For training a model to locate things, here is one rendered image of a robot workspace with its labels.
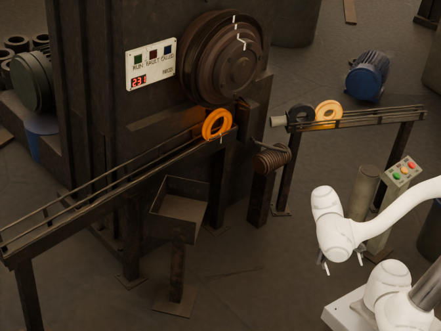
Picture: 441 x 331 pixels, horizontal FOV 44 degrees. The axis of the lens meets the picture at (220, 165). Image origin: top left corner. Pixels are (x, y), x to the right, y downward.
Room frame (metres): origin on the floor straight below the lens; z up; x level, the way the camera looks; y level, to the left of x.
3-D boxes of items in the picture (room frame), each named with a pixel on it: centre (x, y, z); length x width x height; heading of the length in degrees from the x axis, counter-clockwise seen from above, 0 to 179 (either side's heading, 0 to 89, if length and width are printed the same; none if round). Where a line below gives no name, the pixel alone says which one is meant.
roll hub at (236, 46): (2.24, -0.03, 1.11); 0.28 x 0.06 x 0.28; 137
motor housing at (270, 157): (2.46, -0.28, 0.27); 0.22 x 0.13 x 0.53; 137
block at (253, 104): (2.49, -0.11, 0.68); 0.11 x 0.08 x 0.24; 47
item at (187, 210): (1.76, 0.16, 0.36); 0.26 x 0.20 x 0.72; 172
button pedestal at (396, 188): (2.31, -0.96, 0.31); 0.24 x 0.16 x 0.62; 137
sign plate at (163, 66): (2.13, 0.35, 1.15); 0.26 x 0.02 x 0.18; 137
